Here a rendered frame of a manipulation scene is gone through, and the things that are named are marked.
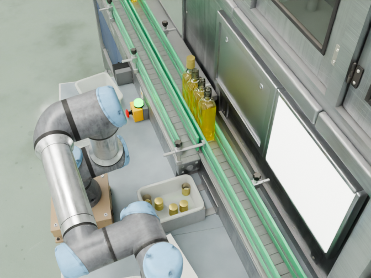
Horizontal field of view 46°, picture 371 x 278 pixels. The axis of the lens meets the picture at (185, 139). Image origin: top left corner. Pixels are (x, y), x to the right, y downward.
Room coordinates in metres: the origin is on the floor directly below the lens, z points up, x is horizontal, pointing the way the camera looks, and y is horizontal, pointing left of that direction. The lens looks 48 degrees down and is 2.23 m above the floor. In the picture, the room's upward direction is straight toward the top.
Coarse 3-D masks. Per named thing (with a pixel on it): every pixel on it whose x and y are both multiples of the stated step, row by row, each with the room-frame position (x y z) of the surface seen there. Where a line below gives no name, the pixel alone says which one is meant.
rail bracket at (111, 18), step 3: (108, 0) 2.07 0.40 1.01; (111, 0) 2.07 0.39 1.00; (108, 3) 2.07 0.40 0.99; (111, 3) 2.08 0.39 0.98; (108, 6) 2.07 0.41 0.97; (111, 6) 2.07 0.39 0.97; (99, 9) 2.05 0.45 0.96; (102, 9) 2.06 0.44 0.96; (105, 9) 2.06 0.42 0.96; (108, 9) 2.06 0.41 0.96; (111, 9) 2.07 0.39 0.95; (111, 12) 2.07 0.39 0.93; (111, 15) 2.07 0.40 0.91; (111, 18) 2.07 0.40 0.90; (111, 21) 2.06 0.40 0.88
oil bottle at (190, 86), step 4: (188, 80) 1.34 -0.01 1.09; (188, 84) 1.32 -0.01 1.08; (192, 84) 1.31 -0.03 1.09; (196, 84) 1.31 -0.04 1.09; (188, 88) 1.32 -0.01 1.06; (192, 88) 1.30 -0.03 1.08; (188, 92) 1.32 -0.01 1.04; (192, 92) 1.30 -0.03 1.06; (188, 96) 1.32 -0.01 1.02; (192, 96) 1.30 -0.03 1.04; (188, 100) 1.32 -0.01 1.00; (188, 104) 1.32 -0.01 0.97
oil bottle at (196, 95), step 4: (196, 88) 1.29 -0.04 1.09; (196, 92) 1.27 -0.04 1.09; (200, 92) 1.26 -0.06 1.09; (196, 96) 1.26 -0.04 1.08; (200, 96) 1.25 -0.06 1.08; (192, 100) 1.29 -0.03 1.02; (196, 100) 1.25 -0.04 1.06; (192, 104) 1.29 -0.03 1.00; (196, 104) 1.25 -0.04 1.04; (192, 108) 1.29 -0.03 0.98; (196, 108) 1.25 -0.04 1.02; (192, 112) 1.29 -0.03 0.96; (196, 112) 1.25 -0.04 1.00; (196, 116) 1.25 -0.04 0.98; (196, 120) 1.25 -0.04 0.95
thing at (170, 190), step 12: (168, 180) 1.03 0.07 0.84; (180, 180) 1.04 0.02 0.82; (192, 180) 1.03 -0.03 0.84; (144, 192) 0.99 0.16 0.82; (156, 192) 1.00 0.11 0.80; (168, 192) 1.02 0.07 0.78; (180, 192) 1.03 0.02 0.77; (192, 192) 1.00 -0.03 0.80; (168, 204) 0.97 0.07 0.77; (192, 204) 0.97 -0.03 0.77; (168, 216) 0.91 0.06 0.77; (180, 216) 0.87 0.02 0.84
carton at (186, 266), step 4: (168, 236) 0.80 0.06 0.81; (168, 240) 0.79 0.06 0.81; (172, 240) 0.79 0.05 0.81; (176, 244) 0.77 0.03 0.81; (184, 256) 0.72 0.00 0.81; (184, 260) 0.71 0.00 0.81; (184, 264) 0.69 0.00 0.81; (188, 264) 0.69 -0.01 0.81; (184, 268) 0.68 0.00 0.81; (188, 268) 0.68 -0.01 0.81; (184, 272) 0.66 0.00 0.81; (188, 272) 0.66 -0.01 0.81; (192, 272) 0.66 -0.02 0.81; (184, 276) 0.65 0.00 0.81; (188, 276) 0.65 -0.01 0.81; (192, 276) 0.65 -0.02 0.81; (196, 276) 0.65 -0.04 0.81
